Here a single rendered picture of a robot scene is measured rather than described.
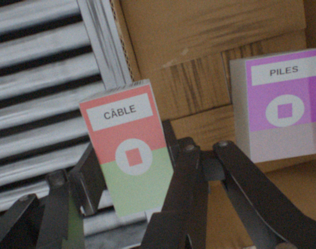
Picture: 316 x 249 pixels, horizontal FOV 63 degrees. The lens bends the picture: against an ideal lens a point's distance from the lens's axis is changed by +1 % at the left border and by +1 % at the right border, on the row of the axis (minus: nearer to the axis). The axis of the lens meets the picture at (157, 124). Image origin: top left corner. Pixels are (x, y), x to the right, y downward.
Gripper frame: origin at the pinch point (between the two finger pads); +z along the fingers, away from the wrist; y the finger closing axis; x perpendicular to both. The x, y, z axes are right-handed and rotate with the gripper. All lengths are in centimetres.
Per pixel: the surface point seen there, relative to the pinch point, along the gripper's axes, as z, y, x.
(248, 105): 18.7, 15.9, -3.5
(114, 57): 25.2, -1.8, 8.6
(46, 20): 40.6, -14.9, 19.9
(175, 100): 25.9, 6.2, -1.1
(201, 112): 25.9, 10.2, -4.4
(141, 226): 40, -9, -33
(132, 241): 34.9, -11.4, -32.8
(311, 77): 18.6, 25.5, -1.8
